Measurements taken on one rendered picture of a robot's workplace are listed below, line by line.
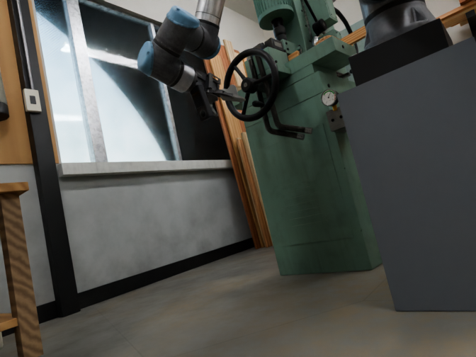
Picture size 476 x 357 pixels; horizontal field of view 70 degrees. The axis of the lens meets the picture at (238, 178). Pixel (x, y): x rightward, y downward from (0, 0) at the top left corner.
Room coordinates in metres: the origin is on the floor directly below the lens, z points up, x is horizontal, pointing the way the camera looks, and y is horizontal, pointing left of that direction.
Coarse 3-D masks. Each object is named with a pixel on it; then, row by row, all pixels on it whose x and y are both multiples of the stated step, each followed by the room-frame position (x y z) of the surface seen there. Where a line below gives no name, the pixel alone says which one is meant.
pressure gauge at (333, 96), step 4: (324, 92) 1.24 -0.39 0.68; (328, 92) 1.23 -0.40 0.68; (332, 92) 1.22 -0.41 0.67; (336, 92) 1.23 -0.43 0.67; (324, 96) 1.24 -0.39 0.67; (328, 96) 1.24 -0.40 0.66; (332, 96) 1.22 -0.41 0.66; (336, 96) 1.22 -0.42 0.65; (324, 100) 1.25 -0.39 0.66; (328, 100) 1.24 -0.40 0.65; (332, 100) 1.23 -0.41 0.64; (336, 100) 1.23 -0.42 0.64; (324, 104) 1.25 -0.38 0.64; (328, 104) 1.24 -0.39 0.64; (332, 104) 1.23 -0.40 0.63; (336, 108) 1.25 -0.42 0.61
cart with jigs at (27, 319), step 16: (0, 192) 0.87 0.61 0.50; (16, 192) 0.91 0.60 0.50; (0, 208) 0.89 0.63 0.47; (16, 208) 0.91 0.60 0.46; (0, 224) 0.90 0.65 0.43; (16, 224) 0.90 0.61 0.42; (16, 240) 0.90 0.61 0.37; (16, 256) 0.89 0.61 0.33; (16, 272) 0.89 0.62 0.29; (16, 288) 0.88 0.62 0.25; (32, 288) 0.91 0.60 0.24; (16, 304) 0.88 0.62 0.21; (32, 304) 0.91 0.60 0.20; (0, 320) 0.91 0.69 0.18; (16, 320) 0.89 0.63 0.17; (32, 320) 0.90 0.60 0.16; (16, 336) 0.90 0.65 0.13; (32, 336) 0.90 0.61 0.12; (32, 352) 0.90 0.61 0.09
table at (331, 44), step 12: (312, 48) 1.31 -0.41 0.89; (324, 48) 1.27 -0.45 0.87; (336, 48) 1.26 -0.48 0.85; (348, 48) 1.35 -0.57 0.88; (300, 60) 1.35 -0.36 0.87; (312, 60) 1.32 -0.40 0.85; (324, 60) 1.32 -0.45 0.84; (336, 60) 1.35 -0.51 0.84; (288, 72) 1.37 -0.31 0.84; (240, 108) 1.69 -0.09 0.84
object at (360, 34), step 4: (360, 28) 1.32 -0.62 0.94; (364, 28) 1.31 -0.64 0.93; (356, 32) 1.33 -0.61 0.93; (360, 32) 1.32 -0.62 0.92; (364, 32) 1.31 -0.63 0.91; (348, 36) 1.36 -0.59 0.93; (352, 36) 1.35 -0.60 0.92; (356, 36) 1.34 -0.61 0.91; (360, 36) 1.33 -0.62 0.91; (364, 36) 1.32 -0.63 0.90; (344, 40) 1.37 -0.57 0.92; (348, 40) 1.36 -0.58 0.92; (352, 40) 1.35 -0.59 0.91; (356, 40) 1.34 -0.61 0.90; (352, 44) 1.37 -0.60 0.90
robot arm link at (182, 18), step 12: (168, 12) 0.92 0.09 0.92; (180, 12) 0.89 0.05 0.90; (168, 24) 0.91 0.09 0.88; (180, 24) 0.90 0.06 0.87; (192, 24) 0.92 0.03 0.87; (156, 36) 0.94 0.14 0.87; (168, 36) 0.92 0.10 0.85; (180, 36) 0.92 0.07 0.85; (192, 36) 0.95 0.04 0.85; (168, 48) 0.94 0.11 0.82; (180, 48) 0.95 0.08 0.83; (192, 48) 1.00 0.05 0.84
